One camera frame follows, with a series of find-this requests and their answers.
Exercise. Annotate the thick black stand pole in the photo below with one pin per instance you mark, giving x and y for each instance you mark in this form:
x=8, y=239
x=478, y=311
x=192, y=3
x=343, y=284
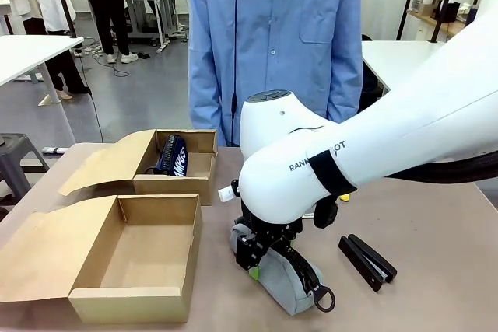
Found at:
x=443, y=1

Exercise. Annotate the white power strip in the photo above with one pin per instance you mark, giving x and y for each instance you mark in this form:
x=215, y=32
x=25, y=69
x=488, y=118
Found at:
x=54, y=149

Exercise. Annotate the blue printed pencil pouch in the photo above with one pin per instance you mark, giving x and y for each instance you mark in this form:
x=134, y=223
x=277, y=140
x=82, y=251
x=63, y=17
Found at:
x=177, y=157

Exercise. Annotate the grey zipper pencil pouch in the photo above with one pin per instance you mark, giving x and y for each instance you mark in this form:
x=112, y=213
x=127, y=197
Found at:
x=280, y=285

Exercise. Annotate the wooden shelf board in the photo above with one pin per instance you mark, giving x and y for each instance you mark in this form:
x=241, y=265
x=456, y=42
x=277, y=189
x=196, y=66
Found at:
x=435, y=21

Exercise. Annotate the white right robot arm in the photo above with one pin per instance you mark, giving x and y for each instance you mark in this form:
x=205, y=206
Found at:
x=389, y=133

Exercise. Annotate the white background table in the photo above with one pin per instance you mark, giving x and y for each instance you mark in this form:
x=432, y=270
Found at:
x=397, y=56

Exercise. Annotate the small open cardboard box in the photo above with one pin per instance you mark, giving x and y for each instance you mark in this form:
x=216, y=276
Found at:
x=116, y=161

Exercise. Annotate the white label tag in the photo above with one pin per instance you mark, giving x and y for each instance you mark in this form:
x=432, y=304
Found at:
x=225, y=194

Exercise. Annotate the person in blue shirt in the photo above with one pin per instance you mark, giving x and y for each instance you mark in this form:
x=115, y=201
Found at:
x=272, y=36

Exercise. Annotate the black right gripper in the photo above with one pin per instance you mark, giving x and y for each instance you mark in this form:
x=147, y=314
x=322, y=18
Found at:
x=272, y=233

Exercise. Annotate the black stapler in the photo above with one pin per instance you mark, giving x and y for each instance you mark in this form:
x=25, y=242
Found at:
x=367, y=262

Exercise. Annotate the white side table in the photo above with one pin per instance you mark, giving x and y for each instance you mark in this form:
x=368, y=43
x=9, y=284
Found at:
x=27, y=52

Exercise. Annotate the grey metal stool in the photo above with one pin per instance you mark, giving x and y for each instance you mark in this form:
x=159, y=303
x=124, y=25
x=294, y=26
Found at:
x=19, y=153

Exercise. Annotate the small yellow object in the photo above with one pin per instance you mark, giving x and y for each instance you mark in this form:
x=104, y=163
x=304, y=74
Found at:
x=344, y=197

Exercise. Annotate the black box on shelf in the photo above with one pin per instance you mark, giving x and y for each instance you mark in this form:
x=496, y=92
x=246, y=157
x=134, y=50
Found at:
x=452, y=12

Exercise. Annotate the large open cardboard box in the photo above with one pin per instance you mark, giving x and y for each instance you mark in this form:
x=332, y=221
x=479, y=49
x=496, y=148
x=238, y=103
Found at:
x=136, y=262

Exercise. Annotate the grey background workbench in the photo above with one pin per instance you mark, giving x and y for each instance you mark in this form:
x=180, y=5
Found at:
x=151, y=1

